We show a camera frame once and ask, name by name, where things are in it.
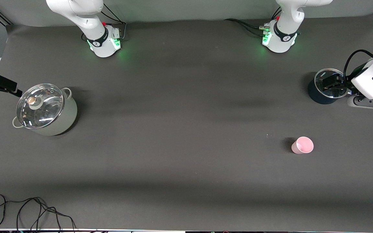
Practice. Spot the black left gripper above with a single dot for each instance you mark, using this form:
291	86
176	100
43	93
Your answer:
341	83

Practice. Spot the pink plastic cup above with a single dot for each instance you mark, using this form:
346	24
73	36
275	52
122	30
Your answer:
303	145

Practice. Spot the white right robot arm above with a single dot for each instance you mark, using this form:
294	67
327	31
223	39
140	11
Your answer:
102	42

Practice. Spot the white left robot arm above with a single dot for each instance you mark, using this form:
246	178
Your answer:
283	35

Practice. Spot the glass saucepan lid blue knob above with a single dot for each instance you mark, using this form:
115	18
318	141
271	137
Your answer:
319	79

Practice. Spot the dark blue saucepan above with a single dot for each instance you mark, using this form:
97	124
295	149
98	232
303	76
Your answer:
314	95

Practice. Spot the glass pot lid beige knob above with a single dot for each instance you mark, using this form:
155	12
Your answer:
44	110

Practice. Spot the grey-green cooking pot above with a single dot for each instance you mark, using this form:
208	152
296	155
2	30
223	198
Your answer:
66	119

